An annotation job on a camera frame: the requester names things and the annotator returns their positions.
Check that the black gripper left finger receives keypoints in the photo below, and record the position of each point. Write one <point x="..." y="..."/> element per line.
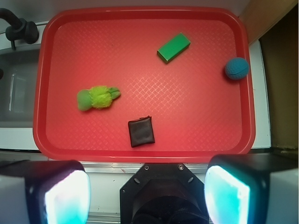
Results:
<point x="44" y="192"/>

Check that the red plastic tray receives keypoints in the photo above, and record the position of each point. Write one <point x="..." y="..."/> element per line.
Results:
<point x="196" y="110"/>

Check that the dark brown square pouch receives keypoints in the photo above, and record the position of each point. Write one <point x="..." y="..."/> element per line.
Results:
<point x="141" y="131"/>

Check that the green rectangular block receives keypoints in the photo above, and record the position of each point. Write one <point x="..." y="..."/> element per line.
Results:
<point x="173" y="48"/>

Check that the steel sink basin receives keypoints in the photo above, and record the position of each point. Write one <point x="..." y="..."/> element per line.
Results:
<point x="18" y="73"/>

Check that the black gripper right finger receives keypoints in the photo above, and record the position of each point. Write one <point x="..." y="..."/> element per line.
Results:
<point x="252" y="189"/>

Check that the green plush toy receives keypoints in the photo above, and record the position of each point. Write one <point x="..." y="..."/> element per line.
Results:
<point x="97" y="97"/>

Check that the black faucet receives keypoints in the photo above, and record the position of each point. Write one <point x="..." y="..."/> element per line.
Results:
<point x="19" y="29"/>

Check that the blue dimpled ball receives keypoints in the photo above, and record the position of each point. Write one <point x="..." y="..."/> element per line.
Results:
<point x="237" y="68"/>

